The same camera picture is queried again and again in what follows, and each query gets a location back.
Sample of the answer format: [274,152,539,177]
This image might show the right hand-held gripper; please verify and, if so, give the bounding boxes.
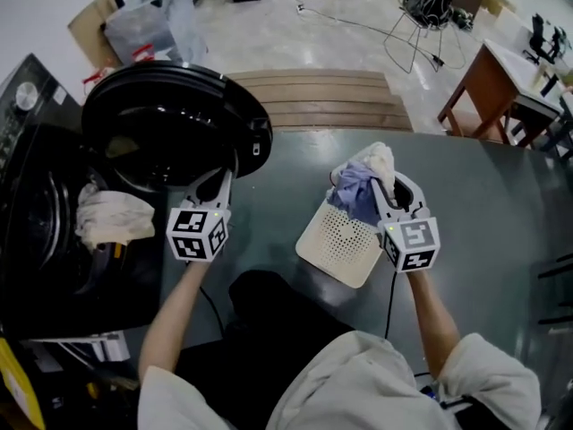
[369,172,443,274]

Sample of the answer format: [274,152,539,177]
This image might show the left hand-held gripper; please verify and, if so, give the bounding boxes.
[166,168,235,265]

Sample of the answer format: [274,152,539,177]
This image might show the small cream clothes piece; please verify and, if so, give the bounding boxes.
[352,141,398,199]

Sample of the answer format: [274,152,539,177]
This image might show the lavender clothes piece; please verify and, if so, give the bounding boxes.
[328,159,382,227]

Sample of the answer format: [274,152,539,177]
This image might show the white plastic laundry basket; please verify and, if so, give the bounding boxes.
[294,193,387,290]

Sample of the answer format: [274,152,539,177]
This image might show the large beige clothes piece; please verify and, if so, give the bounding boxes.
[73,182,157,254]

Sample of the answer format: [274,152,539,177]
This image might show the dark grey washing machine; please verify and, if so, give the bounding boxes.
[0,53,169,345]

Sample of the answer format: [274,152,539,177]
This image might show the person's left forearm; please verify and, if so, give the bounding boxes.
[136,260,212,378]

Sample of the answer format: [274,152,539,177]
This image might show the person's right forearm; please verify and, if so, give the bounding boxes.
[405,269,463,381]

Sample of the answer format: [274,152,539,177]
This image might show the round black washer door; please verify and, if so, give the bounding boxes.
[81,60,274,193]

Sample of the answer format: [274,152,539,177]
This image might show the clear plastic storage box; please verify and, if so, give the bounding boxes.
[104,0,210,69]

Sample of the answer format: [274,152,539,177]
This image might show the wooden slatted ramp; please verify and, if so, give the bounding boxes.
[226,68,415,133]

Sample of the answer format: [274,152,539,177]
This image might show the person's legs in black trousers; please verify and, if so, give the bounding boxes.
[174,269,359,420]

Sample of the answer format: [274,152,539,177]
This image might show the person's white shirt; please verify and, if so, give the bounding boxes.
[136,329,543,430]

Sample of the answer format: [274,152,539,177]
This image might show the brown board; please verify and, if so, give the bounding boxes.
[66,0,121,70]

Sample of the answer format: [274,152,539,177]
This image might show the black office chair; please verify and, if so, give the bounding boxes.
[523,13,573,65]

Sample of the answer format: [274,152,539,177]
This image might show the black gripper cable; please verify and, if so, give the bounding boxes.
[383,271,399,340]
[199,286,227,338]

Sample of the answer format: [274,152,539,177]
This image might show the white washer stand frame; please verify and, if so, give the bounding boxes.
[20,329,132,363]

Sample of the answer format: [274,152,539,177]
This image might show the wire frame chair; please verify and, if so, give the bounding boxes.
[382,0,466,74]

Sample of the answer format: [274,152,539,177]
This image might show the white floor cable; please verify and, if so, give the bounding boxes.
[277,0,449,69]

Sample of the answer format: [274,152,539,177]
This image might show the black cable bundle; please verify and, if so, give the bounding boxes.
[404,0,454,30]

